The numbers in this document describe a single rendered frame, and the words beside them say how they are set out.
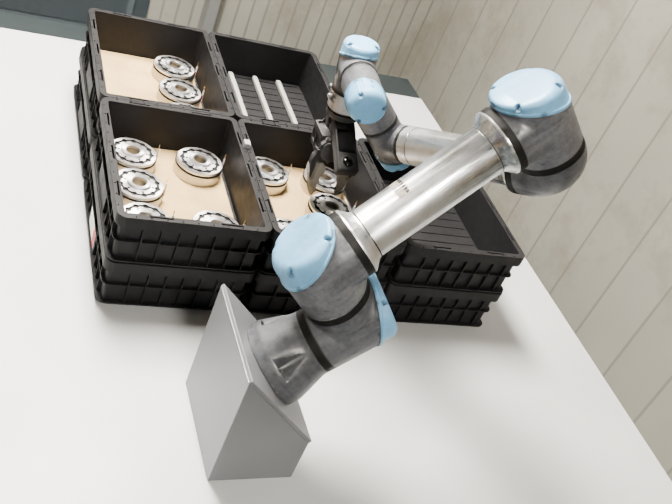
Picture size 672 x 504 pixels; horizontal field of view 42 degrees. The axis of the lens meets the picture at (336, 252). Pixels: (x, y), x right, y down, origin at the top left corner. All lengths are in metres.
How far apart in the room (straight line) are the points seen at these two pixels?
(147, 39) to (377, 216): 1.12
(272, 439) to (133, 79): 1.07
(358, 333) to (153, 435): 0.41
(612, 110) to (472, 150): 2.21
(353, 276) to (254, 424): 0.29
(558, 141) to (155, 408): 0.83
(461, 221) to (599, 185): 1.43
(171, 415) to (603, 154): 2.35
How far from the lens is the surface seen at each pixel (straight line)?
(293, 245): 1.36
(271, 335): 1.45
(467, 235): 2.16
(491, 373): 2.02
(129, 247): 1.68
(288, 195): 2.00
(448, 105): 4.49
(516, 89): 1.42
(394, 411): 1.81
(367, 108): 1.66
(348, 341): 1.44
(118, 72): 2.25
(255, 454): 1.52
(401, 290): 1.91
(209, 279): 1.75
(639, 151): 3.44
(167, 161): 1.98
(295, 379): 1.46
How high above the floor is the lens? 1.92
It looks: 35 degrees down
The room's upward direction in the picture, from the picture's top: 25 degrees clockwise
